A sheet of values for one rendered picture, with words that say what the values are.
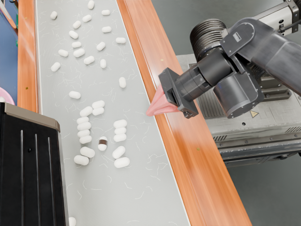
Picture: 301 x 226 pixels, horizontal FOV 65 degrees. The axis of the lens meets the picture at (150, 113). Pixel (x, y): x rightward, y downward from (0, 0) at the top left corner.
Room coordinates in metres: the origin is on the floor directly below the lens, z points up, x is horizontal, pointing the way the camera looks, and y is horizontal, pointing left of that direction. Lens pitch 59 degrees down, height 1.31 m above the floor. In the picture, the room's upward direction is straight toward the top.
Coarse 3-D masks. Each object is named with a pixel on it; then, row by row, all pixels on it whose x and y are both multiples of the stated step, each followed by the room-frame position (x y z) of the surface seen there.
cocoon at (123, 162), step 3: (117, 159) 0.19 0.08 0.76; (120, 159) 0.19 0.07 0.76; (123, 159) 0.19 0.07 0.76; (126, 159) 0.19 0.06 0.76; (114, 162) 0.19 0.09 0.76; (117, 162) 0.19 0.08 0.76; (120, 162) 0.19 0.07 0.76; (123, 162) 0.19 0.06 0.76; (126, 162) 0.19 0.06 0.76; (129, 162) 0.19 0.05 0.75; (117, 165) 0.18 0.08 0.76; (120, 165) 0.18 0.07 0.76; (123, 165) 0.18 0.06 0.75; (126, 165) 0.18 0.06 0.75
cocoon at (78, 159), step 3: (75, 156) 0.20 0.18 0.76; (78, 156) 0.20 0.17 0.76; (81, 156) 0.20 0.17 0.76; (84, 156) 0.20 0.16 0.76; (75, 159) 0.19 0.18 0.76; (78, 159) 0.19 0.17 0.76; (81, 159) 0.19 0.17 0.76; (84, 159) 0.19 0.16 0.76; (87, 159) 0.20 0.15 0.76; (75, 162) 0.19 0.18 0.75; (78, 162) 0.19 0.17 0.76; (81, 162) 0.19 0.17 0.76; (84, 162) 0.19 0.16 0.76; (87, 162) 0.19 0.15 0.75
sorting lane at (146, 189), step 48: (48, 0) 0.84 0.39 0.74; (96, 0) 0.84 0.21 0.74; (48, 48) 0.58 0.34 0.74; (96, 48) 0.58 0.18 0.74; (48, 96) 0.39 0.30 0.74; (96, 96) 0.39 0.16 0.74; (144, 96) 0.39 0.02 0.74; (96, 144) 0.24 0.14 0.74; (144, 144) 0.24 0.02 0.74; (96, 192) 0.12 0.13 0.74; (144, 192) 0.12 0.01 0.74
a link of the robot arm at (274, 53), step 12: (252, 24) 0.32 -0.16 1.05; (264, 24) 0.31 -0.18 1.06; (264, 36) 0.29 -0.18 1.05; (276, 36) 0.28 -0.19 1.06; (252, 48) 0.28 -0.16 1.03; (264, 48) 0.27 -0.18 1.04; (276, 48) 0.26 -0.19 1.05; (288, 48) 0.26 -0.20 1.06; (300, 48) 0.25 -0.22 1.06; (252, 60) 0.27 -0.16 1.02; (264, 60) 0.26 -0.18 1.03; (276, 60) 0.25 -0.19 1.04; (288, 60) 0.24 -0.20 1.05; (300, 60) 0.24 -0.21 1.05; (276, 72) 0.23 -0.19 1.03; (288, 72) 0.23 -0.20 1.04; (300, 72) 0.22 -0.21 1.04; (288, 84) 0.21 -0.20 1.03; (300, 84) 0.21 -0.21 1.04
